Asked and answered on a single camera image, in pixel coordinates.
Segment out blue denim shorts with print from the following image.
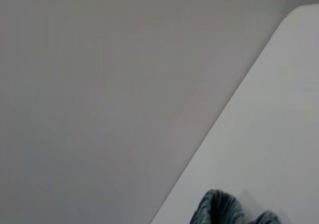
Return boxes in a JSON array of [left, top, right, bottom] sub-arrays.
[[190, 188, 284, 224]]

